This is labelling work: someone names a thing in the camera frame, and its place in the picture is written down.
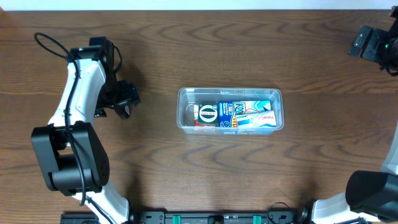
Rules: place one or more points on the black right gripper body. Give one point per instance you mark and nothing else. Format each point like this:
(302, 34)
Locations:
(366, 41)

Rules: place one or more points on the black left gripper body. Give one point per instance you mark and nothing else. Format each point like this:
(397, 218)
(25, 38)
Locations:
(125, 101)

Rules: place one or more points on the dark syrup bottle white cap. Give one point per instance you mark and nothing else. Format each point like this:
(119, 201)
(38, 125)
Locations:
(123, 111)

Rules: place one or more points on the red Panadol ActiFast box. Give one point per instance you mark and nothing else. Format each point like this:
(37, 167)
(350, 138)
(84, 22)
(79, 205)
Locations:
(196, 111)

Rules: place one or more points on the blue KoolFever box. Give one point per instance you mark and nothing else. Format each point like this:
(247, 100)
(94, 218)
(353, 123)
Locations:
(228, 110)

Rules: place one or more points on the white blue Panadol box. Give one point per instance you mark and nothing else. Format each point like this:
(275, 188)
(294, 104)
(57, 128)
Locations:
(256, 120)

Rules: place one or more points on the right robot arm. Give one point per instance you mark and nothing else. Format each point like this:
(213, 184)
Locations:
(369, 196)

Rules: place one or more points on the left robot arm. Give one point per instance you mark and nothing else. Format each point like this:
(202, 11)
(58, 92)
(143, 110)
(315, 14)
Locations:
(71, 156)

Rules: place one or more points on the clear plastic container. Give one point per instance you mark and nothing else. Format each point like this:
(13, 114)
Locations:
(187, 97)

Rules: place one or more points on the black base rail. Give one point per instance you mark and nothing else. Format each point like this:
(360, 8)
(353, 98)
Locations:
(277, 216)

